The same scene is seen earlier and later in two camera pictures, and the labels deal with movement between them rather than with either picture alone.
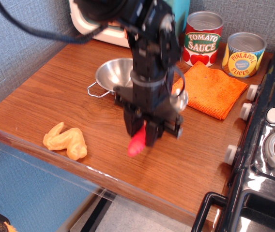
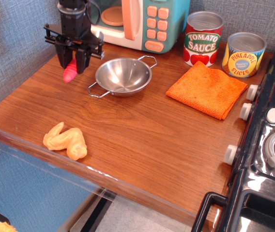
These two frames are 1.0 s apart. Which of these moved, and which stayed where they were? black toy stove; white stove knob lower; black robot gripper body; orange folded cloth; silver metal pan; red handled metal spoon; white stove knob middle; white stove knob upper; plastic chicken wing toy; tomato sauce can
Moved: black robot gripper body; red handled metal spoon
Stayed: black toy stove; tomato sauce can; white stove knob upper; white stove knob middle; plastic chicken wing toy; silver metal pan; orange folded cloth; white stove knob lower
